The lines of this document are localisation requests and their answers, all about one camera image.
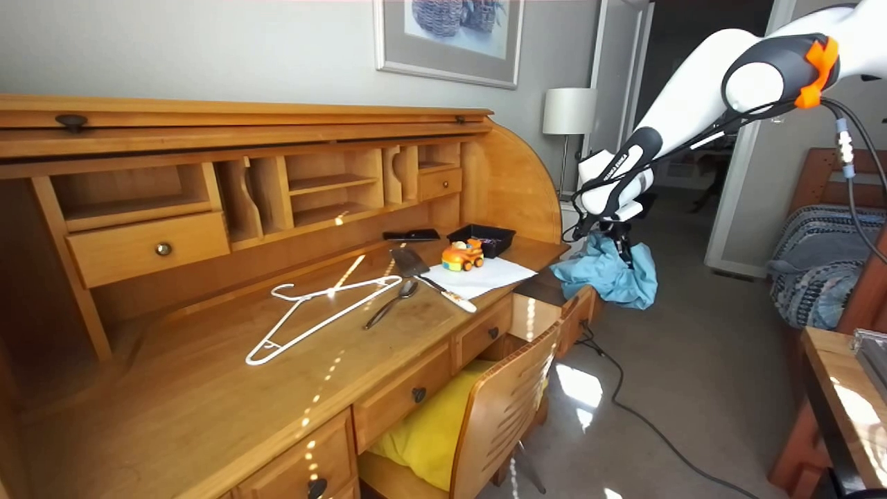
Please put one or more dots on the framed wall picture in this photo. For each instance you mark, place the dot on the framed wall picture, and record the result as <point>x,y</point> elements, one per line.
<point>453,36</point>

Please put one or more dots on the white door frame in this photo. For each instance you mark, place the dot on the white door frame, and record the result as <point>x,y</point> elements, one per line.
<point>621,73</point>

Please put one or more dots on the small hutch drawer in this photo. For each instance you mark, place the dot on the small hutch drawer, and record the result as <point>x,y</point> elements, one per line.
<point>441,184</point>
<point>119,250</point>

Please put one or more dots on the light wooden chair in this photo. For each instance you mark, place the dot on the light wooden chair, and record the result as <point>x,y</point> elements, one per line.
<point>502,417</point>

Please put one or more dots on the black mini tripod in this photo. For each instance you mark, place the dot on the black mini tripod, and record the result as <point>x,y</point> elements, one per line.
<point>406,266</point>

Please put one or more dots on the narrow pulled-out desk drawer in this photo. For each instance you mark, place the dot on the narrow pulled-out desk drawer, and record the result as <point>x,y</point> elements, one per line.
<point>578,322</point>

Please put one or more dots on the black tray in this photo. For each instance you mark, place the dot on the black tray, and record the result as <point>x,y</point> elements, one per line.
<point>495,240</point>

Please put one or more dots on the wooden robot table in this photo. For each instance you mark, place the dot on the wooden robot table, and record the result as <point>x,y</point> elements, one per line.
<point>840,405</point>

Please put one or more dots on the white marker pen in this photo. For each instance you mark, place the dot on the white marker pen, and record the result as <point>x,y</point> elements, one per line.
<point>459,301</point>

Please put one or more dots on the white lamp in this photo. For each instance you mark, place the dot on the white lamp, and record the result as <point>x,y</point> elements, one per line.
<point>565,112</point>

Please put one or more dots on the white paper sheet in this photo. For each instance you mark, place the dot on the white paper sheet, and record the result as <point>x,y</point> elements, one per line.
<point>486,277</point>

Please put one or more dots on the light blue towel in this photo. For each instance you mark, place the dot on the light blue towel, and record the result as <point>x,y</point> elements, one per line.
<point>610,277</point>

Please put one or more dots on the grey blue bedding pile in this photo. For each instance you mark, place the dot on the grey blue bedding pile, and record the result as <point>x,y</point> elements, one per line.
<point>814,277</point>

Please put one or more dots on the yellow object in drawer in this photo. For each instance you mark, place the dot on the yellow object in drawer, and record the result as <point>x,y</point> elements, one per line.
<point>425,434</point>

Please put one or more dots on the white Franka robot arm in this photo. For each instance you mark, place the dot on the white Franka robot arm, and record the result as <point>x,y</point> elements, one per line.
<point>693,92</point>

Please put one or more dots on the white open door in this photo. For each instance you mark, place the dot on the white open door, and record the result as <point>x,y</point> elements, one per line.
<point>737,211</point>

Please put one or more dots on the wooden roll-top desk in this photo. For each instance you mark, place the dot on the wooden roll-top desk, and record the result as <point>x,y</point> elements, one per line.
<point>184,390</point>

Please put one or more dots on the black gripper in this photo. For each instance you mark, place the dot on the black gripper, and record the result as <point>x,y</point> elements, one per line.
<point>613,226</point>

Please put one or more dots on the orange toy car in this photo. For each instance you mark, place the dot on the orange toy car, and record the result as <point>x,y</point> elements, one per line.
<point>460,255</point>

